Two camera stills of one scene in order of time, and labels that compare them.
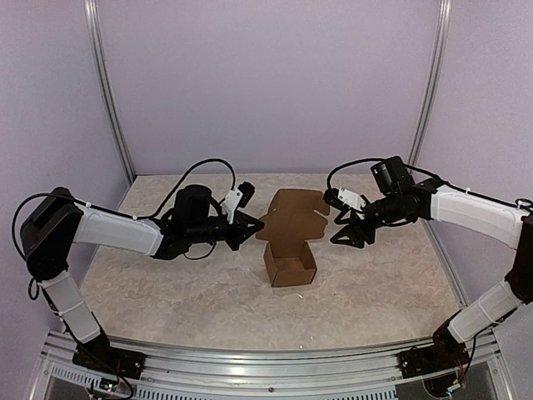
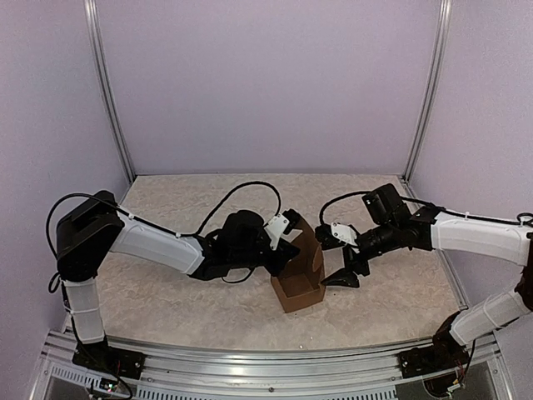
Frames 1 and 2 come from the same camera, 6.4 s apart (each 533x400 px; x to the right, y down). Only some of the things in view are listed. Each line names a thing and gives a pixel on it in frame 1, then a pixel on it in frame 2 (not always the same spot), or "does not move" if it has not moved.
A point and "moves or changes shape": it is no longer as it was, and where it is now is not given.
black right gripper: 355,229 → 351,260
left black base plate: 98,352 does not move
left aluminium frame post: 92,22 does not move
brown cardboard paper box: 293,225 moves or changes shape
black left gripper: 241,230 → 287,252
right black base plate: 431,358 does not move
